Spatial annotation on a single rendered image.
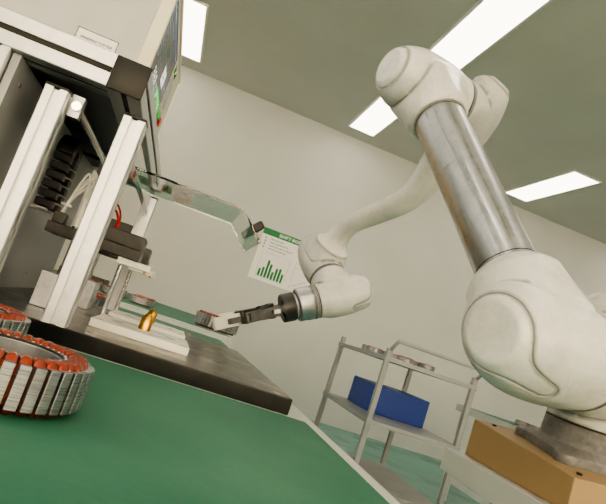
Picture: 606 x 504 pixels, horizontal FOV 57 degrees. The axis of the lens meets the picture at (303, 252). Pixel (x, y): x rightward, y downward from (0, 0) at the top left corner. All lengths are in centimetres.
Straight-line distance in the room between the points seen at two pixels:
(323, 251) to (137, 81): 88
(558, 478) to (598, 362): 17
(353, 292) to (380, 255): 529
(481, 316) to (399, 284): 602
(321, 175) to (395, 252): 129
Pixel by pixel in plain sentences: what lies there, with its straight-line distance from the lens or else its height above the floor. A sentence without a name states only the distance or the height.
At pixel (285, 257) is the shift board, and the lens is 640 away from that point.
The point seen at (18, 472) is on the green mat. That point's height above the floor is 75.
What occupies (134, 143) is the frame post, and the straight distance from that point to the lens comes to 76.
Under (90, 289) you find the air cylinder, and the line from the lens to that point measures 116.
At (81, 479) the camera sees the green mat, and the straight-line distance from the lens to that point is 32.
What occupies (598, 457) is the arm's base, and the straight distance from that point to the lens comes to 98.
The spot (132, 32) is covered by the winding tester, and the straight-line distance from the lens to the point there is 95.
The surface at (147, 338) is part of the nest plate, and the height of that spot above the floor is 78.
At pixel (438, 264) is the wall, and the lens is 704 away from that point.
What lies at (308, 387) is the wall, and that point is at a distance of 654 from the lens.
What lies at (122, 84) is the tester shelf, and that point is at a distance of 77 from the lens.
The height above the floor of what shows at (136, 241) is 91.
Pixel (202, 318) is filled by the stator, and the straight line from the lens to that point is 139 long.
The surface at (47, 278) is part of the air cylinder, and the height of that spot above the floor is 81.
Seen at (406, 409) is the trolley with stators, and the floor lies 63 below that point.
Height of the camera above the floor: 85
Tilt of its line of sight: 8 degrees up
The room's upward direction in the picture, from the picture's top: 19 degrees clockwise
